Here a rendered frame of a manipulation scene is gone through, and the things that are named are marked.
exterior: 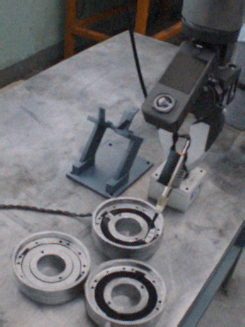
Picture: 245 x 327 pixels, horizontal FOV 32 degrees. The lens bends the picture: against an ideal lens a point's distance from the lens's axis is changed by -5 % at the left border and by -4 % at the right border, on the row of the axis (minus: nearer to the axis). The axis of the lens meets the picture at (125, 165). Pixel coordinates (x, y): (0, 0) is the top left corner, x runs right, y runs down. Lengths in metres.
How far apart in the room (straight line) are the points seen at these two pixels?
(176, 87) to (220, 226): 0.30
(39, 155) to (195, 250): 0.34
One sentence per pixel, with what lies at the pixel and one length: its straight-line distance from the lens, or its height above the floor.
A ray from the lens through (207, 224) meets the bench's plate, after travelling 0.73.
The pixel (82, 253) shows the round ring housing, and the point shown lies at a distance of 0.62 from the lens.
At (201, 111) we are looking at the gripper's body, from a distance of 0.55.
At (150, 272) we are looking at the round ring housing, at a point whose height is 0.83.
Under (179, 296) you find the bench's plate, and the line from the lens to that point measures 0.62.
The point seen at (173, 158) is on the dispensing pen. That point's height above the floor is 0.94.
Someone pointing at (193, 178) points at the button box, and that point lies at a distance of 0.74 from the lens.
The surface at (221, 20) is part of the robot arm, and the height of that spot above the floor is 1.15.
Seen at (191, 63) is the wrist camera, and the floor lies 1.09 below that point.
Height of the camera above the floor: 1.30
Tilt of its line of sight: 38 degrees down
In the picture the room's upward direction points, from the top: 7 degrees clockwise
